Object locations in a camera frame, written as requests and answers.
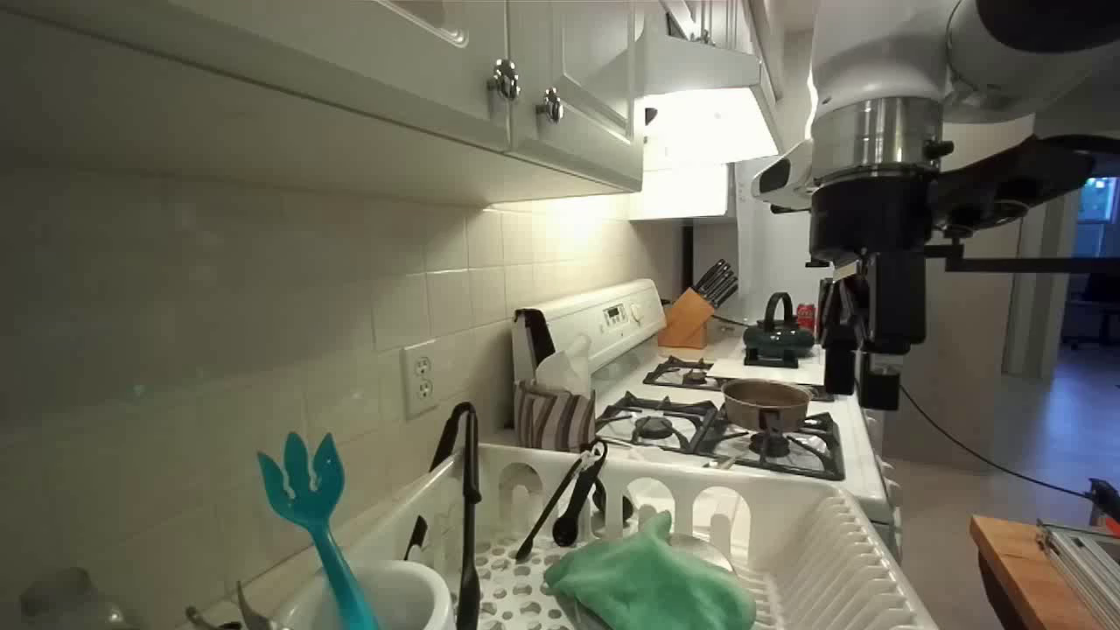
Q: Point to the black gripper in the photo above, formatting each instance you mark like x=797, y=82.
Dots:
x=874, y=221

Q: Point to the green microfiber cloth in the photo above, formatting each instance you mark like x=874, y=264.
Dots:
x=648, y=578

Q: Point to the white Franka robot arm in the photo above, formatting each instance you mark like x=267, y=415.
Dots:
x=878, y=56

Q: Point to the brown cooking pot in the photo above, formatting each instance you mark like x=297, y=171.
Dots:
x=766, y=404

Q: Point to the small red container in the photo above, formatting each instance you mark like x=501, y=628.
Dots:
x=806, y=320

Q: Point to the dark tea kettle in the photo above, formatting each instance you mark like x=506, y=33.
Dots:
x=780, y=332

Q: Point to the wooden knife block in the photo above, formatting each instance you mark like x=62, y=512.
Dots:
x=688, y=320

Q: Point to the white plastic dish rack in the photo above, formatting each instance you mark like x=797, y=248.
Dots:
x=806, y=548

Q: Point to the white gas stove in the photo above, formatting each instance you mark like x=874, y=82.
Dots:
x=607, y=320

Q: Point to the wooden table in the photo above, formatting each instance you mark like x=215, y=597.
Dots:
x=1017, y=578

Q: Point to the white plastic bag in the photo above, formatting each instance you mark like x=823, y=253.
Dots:
x=565, y=368

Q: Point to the white range hood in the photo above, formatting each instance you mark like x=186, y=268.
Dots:
x=703, y=105

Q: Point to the black ladle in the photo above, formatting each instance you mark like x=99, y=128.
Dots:
x=580, y=495

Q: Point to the brown striped fabric bag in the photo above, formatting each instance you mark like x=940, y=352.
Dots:
x=555, y=422

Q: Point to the silver cabinet knob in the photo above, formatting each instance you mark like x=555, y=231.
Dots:
x=506, y=78
x=552, y=105

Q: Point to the black kitchen tongs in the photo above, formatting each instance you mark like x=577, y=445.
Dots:
x=472, y=512

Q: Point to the white utensil cup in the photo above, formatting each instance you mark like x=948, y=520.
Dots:
x=404, y=597

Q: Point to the teal plastic pasta fork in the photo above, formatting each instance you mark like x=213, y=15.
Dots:
x=305, y=485

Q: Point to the white upper cabinets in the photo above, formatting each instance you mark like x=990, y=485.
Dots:
x=292, y=82

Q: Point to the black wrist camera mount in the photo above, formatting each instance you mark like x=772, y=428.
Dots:
x=1011, y=178

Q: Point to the metal base plate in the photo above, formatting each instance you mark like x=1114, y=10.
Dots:
x=1088, y=562

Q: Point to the white wall outlet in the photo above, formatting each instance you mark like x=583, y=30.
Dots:
x=423, y=378

